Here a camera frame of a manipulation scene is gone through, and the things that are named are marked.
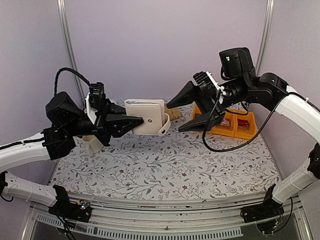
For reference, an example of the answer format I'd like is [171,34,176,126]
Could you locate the red cards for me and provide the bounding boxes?
[237,119,250,129]

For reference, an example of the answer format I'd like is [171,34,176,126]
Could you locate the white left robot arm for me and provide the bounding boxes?
[0,91,144,208]

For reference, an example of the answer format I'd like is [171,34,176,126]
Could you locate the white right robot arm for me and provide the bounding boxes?
[166,47,320,206]

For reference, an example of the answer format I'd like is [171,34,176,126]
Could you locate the yellow bin left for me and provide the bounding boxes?
[191,104,208,124]

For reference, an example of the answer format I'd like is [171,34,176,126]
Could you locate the yellow bin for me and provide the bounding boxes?
[210,112,237,137]
[191,104,208,124]
[234,112,257,140]

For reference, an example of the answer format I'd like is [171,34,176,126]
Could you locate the cream ceramic mug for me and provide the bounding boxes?
[82,135,104,156]

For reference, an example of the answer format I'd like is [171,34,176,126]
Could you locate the yellow bin middle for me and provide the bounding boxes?
[210,112,237,137]

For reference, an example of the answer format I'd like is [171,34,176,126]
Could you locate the pink red item in bin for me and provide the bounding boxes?
[221,118,231,126]

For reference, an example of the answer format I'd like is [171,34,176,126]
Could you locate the woven bamboo tray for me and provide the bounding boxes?
[164,105,182,121]

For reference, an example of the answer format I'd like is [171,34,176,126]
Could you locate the floral patterned table mat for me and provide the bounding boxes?
[51,98,281,201]

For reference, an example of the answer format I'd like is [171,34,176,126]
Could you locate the yellow bin right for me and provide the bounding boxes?
[234,112,257,140]

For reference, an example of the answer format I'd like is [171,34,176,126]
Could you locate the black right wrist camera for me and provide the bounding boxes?
[193,71,227,104]

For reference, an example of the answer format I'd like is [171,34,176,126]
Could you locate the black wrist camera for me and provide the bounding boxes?
[85,82,106,124]
[193,71,227,104]

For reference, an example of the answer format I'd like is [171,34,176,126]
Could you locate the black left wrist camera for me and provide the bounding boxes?
[85,82,106,124]

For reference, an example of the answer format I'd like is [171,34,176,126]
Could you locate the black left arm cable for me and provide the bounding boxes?
[53,66,91,97]

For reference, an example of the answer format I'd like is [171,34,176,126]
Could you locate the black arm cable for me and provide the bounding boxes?
[201,88,320,152]
[53,66,91,97]

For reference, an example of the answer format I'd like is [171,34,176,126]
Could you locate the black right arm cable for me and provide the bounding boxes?
[201,88,320,152]

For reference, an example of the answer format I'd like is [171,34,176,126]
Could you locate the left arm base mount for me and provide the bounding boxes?
[48,185,93,223]

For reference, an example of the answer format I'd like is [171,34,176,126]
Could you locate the aluminium front rail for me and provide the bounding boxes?
[21,192,313,240]

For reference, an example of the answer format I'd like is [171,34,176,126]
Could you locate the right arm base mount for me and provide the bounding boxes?
[240,184,285,223]

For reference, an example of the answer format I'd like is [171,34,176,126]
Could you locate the aluminium frame post right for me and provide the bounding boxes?
[255,0,275,75]

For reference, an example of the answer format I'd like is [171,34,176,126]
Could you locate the aluminium frame post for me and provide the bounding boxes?
[255,0,275,75]
[56,0,85,107]

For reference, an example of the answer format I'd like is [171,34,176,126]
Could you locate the aluminium frame post left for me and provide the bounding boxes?
[56,0,85,107]

